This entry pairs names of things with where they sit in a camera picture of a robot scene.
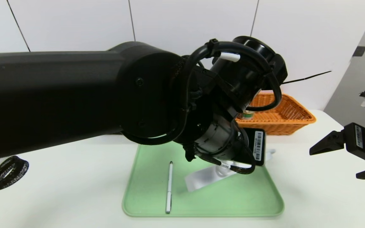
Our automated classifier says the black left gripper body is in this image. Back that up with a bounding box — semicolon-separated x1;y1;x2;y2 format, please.
233;128;266;166

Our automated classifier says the white power strip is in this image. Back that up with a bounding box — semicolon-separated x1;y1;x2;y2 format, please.
185;149;276;193

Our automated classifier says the orange wicker basket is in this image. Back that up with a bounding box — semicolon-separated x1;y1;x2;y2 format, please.
235;90;317;136

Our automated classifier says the white power strip cord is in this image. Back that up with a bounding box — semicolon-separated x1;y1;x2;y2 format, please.
214;165;237;178

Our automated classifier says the light green plastic tray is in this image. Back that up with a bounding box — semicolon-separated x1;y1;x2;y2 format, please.
122;141;285;218

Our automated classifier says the thin black zip tie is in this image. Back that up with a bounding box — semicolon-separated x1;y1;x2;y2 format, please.
282;71;332;85

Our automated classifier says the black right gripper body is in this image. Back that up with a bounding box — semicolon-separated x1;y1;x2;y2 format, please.
343;123;365;171

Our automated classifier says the white pen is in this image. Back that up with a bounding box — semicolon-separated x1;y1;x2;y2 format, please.
166;161;174;214

